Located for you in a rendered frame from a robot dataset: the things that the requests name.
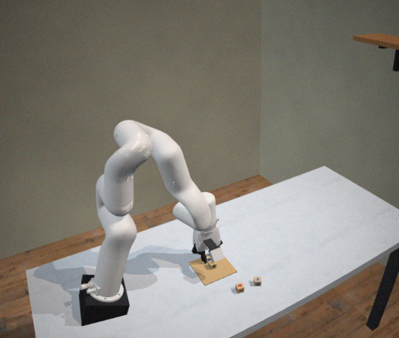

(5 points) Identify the tan square mat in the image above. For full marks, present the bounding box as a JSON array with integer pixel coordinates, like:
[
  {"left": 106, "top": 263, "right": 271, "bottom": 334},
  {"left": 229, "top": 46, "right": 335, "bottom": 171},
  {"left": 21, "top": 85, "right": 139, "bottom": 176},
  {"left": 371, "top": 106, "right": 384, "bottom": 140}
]
[{"left": 189, "top": 257, "right": 237, "bottom": 286}]

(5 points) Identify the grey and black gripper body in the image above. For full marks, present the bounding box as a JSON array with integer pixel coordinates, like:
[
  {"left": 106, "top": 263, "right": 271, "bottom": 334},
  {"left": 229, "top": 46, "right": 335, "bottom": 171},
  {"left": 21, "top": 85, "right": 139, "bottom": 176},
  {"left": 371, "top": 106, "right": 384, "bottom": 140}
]
[{"left": 192, "top": 225, "right": 221, "bottom": 252}]

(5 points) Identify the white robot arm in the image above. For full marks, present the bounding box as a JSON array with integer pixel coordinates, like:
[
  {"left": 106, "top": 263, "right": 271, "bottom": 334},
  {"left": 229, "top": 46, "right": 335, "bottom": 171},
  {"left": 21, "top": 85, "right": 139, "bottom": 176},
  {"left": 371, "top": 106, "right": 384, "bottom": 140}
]
[{"left": 80, "top": 120, "right": 219, "bottom": 303}]

